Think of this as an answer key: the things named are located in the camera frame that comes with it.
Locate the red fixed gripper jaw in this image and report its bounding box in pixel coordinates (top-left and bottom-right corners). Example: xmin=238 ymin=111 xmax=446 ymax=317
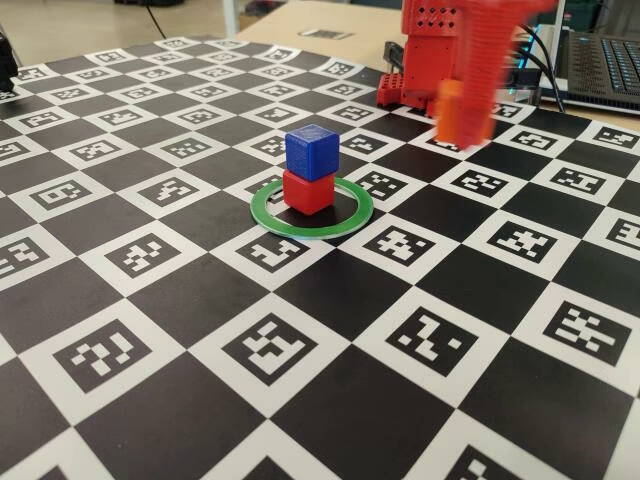
xmin=452 ymin=14 xmax=519 ymax=150

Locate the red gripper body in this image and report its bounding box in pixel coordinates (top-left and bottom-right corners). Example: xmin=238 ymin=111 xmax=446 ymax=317
xmin=457 ymin=0 xmax=559 ymax=31

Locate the orange cube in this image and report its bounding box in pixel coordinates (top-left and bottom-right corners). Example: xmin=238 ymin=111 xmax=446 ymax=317
xmin=433 ymin=79 xmax=469 ymax=144

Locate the blue cube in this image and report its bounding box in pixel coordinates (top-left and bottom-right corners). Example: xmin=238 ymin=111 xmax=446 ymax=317
xmin=284 ymin=123 xmax=341 ymax=181

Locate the red cube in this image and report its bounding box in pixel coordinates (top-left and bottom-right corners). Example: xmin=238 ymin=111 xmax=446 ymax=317
xmin=282 ymin=169 xmax=335 ymax=216

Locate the red perforated robot base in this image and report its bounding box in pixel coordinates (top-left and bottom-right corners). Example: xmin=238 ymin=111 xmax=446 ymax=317
xmin=376 ymin=71 xmax=436 ymax=117

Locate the dark laptop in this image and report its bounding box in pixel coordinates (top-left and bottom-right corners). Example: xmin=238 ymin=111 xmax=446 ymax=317
xmin=537 ymin=0 xmax=640 ymax=110

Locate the black striped paper label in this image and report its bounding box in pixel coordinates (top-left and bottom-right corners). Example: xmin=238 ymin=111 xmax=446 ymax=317
xmin=298 ymin=29 xmax=354 ymax=41

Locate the white table leg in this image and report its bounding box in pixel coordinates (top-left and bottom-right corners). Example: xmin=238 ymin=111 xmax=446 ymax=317
xmin=224 ymin=0 xmax=242 ymax=40

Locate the black white marker checkerboard mat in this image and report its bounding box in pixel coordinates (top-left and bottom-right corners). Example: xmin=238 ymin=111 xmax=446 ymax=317
xmin=0 ymin=34 xmax=640 ymax=480

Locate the black stand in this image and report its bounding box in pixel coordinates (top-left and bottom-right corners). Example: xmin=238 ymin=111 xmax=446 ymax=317
xmin=0 ymin=29 xmax=20 ymax=94

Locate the thick black cable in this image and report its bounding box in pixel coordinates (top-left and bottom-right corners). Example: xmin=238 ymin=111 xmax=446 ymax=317
xmin=519 ymin=24 xmax=569 ymax=114

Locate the black bracket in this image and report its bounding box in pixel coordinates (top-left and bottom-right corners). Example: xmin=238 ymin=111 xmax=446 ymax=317
xmin=383 ymin=41 xmax=407 ymax=77

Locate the green flat ring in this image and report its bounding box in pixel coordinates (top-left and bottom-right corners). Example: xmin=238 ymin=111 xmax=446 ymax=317
xmin=249 ymin=174 xmax=375 ymax=242

